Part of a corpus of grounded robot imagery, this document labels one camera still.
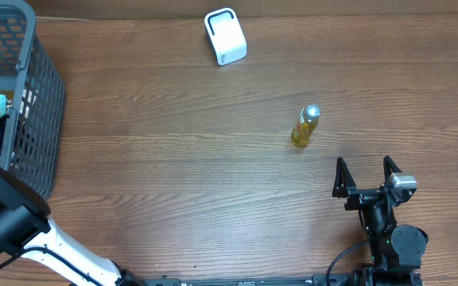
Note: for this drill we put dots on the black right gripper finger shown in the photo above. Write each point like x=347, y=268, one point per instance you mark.
x=344, y=184
x=391, y=170

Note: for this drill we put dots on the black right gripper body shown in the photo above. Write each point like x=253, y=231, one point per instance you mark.
x=360, y=197

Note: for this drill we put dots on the yellow liquid bottle silver cap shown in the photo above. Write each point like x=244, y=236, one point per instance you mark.
x=307, y=122

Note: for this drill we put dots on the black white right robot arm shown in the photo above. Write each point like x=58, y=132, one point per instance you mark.
x=396, y=250

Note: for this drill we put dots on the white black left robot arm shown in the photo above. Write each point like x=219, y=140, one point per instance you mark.
x=28, y=230

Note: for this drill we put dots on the grey plastic mesh basket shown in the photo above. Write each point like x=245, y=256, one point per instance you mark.
x=37, y=95

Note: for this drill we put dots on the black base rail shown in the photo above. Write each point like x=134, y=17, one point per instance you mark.
x=315, y=280

